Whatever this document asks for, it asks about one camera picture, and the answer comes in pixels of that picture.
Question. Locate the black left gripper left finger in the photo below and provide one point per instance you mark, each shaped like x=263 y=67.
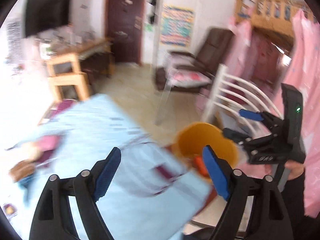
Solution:
x=53 y=217

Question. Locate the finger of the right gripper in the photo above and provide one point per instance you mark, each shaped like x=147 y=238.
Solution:
x=235 y=136
x=270 y=121

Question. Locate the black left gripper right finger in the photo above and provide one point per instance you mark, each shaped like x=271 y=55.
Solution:
x=268 y=219

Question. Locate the orange cardboard box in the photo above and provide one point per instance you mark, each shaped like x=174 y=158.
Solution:
x=200 y=166

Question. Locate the black sleeve forearm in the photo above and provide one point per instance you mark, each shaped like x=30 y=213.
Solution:
x=303 y=227

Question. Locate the yellow trash bucket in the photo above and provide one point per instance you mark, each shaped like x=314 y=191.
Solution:
x=190 y=141

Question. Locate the person's right hand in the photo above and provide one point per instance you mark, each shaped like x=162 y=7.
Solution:
x=296 y=169

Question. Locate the white metal bed headboard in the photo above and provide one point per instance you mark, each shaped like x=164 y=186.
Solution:
x=229 y=94

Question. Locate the pink bed curtain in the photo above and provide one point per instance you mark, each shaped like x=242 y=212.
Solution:
x=303 y=73

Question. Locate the dark brown armchair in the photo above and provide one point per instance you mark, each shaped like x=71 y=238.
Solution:
x=211 y=53

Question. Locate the pink patterned cushion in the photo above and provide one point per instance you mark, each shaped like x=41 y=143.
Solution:
x=180 y=72

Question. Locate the light blue patterned tablecloth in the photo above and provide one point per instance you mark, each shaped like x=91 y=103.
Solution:
x=152 y=194

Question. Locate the purple white vibration platform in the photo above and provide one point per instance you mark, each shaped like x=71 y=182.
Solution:
x=57 y=108

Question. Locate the small wooden stool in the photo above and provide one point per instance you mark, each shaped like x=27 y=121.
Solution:
x=78 y=80

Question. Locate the wooden desk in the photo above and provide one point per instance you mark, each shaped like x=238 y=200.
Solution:
x=73 y=54

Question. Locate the dark brown entrance door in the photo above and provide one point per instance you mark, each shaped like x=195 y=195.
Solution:
x=124 y=27

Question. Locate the wooden loft bed frame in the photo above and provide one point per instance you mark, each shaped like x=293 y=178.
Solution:
x=273 y=19

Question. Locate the colourful wall poster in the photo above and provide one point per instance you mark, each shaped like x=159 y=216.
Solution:
x=176 y=26

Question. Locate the black wall television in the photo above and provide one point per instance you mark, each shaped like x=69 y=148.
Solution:
x=42 y=15

